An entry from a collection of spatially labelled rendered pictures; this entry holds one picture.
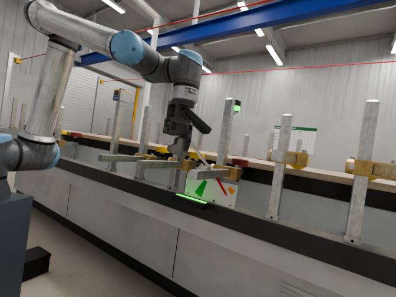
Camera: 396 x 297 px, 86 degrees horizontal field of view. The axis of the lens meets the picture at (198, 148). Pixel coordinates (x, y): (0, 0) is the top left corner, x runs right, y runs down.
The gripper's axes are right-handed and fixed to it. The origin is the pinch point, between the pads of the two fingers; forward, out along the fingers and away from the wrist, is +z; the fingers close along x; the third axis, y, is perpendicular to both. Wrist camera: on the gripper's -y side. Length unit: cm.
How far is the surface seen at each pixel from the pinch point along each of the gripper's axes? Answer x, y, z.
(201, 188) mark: -16.7, -18.1, 13.3
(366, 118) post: 30, -49, -22
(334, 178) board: 16, -61, 0
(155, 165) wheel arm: -16.9, 4.6, 4.5
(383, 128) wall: -256, -710, -132
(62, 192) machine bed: -166, 50, 56
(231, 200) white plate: -3.7, -26.5, 14.9
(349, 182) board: 20, -64, 0
